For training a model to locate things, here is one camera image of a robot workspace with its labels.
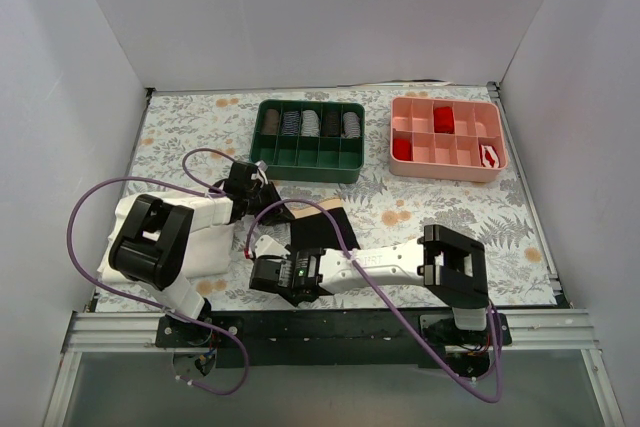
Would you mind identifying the black underwear beige waistband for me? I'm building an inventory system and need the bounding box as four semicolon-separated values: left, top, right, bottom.
290;198;360;250

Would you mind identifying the pink divided organizer tray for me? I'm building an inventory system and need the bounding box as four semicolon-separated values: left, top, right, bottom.
389;96;509;183

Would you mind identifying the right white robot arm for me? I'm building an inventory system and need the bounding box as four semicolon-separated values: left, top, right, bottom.
249;225;489;345

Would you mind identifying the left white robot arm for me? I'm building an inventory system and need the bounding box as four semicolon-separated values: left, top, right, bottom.
103;161;280;347

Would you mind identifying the brown rolled underwear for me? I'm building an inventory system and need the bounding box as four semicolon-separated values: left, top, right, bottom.
261;108;280;135

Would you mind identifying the white grey striped roll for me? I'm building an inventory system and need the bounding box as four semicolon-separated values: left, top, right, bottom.
300;109;320;137

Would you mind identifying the blue striped rolled underwear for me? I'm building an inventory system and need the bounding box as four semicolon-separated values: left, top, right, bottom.
281;111;300;136

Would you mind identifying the black rolled underwear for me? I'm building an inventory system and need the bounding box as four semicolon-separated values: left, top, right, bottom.
321;111;341;137

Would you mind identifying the grey white rolled underwear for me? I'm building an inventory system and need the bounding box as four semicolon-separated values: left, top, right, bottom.
343;112;362;139

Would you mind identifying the red rolled underwear lower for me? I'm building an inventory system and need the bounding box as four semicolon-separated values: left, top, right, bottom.
392;138;413;162

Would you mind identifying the red rolled underwear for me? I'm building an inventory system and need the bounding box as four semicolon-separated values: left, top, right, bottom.
392;138;413;162
433;106;455;134

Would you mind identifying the red rolled underwear upper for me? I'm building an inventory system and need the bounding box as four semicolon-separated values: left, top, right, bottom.
433;106;455;134

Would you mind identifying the red white striped roll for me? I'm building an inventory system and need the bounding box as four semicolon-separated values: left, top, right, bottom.
479;144;500;169

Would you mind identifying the green divided organizer tray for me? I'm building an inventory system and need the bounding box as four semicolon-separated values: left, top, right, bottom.
250;99;365;184

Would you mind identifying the white folded cloth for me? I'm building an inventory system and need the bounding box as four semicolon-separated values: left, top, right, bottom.
98;192;234;284

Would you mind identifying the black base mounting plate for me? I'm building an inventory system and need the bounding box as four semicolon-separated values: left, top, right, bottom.
155;308;488;368

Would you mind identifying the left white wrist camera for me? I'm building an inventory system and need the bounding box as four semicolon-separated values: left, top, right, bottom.
255;160;269;184

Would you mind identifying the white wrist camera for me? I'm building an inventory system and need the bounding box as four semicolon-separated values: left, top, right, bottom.
255;160;269;184
245;235;290;260

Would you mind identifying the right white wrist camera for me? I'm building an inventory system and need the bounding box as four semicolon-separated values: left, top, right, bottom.
245;235;290;260

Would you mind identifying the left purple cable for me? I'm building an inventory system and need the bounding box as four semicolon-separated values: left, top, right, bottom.
66;147;251;397

